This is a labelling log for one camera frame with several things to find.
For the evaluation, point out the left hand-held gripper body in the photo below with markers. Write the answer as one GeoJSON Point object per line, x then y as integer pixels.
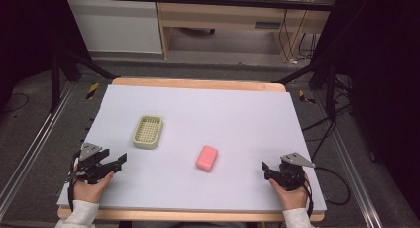
{"type": "Point", "coordinates": [89, 162]}

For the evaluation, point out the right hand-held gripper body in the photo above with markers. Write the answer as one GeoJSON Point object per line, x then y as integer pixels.
{"type": "Point", "coordinates": [292, 175]}

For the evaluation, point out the beige soap dish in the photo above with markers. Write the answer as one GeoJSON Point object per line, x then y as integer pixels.
{"type": "Point", "coordinates": [148, 131]}

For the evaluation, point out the pink soap bar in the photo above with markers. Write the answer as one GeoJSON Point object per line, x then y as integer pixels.
{"type": "Point", "coordinates": [207, 158]}

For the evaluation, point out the person's right hand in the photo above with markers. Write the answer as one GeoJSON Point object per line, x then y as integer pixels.
{"type": "Point", "coordinates": [294, 198]}

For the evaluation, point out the person's left hand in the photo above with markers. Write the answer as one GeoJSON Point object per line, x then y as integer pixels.
{"type": "Point", "coordinates": [87, 191]}

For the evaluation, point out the white foam mat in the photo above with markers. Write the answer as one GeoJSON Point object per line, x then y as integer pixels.
{"type": "Point", "coordinates": [231, 122]}

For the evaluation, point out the yellow black striped tape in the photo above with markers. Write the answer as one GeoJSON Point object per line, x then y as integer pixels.
{"type": "Point", "coordinates": [92, 90]}
{"type": "Point", "coordinates": [305, 97]}

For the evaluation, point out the black metal stand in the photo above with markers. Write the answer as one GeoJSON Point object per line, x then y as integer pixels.
{"type": "Point", "coordinates": [55, 82]}
{"type": "Point", "coordinates": [330, 89]}

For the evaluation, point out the wooden table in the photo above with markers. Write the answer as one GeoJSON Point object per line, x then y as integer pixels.
{"type": "Point", "coordinates": [198, 83]}

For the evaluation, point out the white cabinet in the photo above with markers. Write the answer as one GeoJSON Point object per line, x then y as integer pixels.
{"type": "Point", "coordinates": [115, 26]}

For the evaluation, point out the wooden desk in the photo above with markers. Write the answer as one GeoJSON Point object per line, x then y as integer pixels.
{"type": "Point", "coordinates": [214, 16]}

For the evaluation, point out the metal floor rail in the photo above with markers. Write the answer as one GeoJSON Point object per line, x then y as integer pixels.
{"type": "Point", "coordinates": [36, 142]}
{"type": "Point", "coordinates": [350, 175]}

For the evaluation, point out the black horizontal frame bar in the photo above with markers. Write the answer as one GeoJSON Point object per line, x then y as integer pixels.
{"type": "Point", "coordinates": [198, 0]}

